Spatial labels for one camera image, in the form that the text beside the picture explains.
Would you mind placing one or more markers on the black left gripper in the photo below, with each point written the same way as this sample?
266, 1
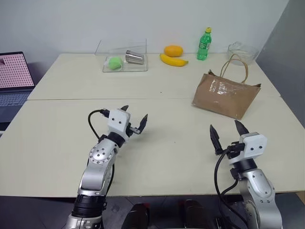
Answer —
130, 130

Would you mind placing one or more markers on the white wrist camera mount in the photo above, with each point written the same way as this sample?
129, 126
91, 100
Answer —
255, 146
118, 120

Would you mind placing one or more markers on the orange round fruit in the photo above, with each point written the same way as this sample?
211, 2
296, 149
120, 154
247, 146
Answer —
173, 50

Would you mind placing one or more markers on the stainless steel cup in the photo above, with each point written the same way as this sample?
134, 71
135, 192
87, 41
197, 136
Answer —
134, 57

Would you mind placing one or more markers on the dark rounded shape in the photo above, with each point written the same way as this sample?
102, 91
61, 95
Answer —
193, 214
137, 215

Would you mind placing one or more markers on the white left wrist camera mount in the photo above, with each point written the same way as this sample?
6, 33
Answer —
118, 120

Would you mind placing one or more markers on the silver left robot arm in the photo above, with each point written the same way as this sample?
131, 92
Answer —
97, 155

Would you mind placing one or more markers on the clear plastic bag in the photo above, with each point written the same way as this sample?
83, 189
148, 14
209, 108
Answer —
245, 53

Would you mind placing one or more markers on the green ball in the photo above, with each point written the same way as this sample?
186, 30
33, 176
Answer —
114, 63

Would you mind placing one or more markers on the grey laptop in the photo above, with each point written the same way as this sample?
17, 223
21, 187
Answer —
14, 71

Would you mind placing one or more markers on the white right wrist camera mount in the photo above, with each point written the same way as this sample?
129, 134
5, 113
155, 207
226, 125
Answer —
255, 146

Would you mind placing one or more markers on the brown paper bag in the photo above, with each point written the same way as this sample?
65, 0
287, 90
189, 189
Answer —
221, 97

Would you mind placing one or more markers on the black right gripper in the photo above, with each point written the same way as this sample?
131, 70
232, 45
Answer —
236, 148

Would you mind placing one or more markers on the clear plastic box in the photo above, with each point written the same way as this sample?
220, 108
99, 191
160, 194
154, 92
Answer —
133, 68

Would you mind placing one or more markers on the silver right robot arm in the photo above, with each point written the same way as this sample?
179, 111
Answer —
259, 188

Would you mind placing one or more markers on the green plastic soda bottle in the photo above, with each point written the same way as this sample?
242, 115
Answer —
203, 46

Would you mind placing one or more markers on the yellow banana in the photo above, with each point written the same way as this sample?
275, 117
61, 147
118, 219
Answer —
172, 60

